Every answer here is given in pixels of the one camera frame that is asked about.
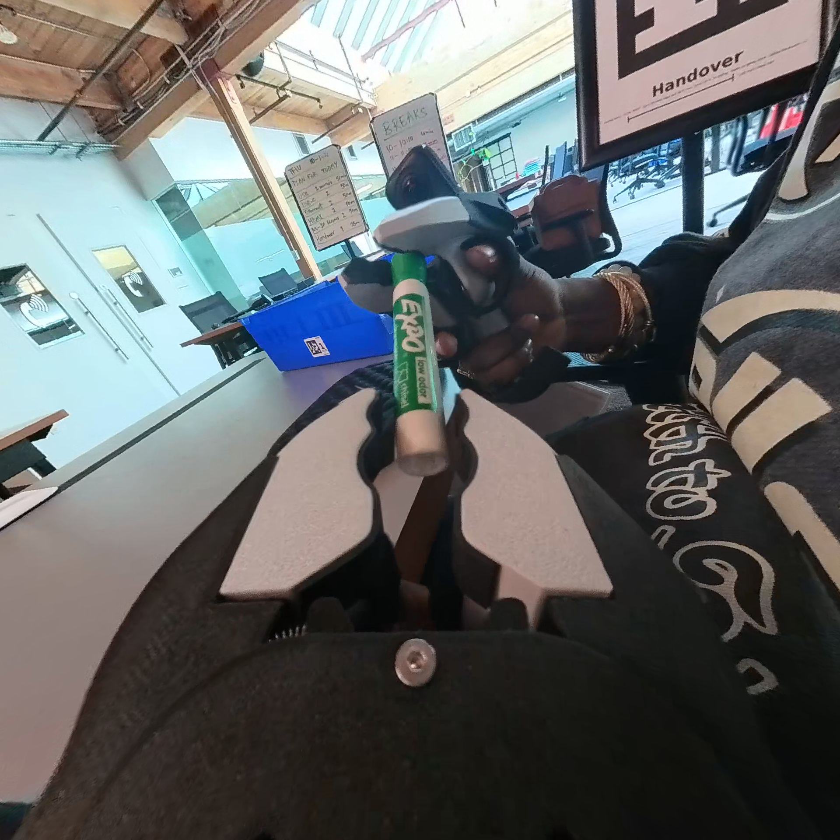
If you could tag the black chair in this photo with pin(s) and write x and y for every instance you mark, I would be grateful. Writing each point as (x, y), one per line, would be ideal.
(210, 315)

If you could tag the printed marker sign board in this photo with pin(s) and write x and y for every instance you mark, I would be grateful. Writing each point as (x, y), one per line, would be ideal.
(709, 66)

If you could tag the blue plastic bin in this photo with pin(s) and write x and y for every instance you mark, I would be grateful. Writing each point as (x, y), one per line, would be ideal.
(309, 328)

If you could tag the brown leather chair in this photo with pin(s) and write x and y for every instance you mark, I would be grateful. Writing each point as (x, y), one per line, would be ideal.
(575, 217)

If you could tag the green white marker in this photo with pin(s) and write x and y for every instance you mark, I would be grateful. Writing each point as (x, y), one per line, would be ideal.
(414, 341)

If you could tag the wooden support post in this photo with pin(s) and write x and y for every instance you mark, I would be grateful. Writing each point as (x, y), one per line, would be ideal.
(256, 171)

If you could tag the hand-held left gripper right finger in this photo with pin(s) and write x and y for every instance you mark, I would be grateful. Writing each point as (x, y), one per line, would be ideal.
(525, 512)

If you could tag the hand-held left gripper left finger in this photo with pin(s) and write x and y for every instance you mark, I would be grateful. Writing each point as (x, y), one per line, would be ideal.
(309, 512)

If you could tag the person's right forearm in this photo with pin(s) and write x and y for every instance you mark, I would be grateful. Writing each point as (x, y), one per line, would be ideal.
(676, 302)

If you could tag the written whiteboard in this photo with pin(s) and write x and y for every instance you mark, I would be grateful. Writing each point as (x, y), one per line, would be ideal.
(410, 125)
(326, 197)

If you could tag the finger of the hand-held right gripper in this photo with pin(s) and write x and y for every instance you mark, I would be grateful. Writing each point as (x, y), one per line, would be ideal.
(365, 286)

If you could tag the person's right hand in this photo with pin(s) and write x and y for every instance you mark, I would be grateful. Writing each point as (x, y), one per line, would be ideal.
(525, 322)

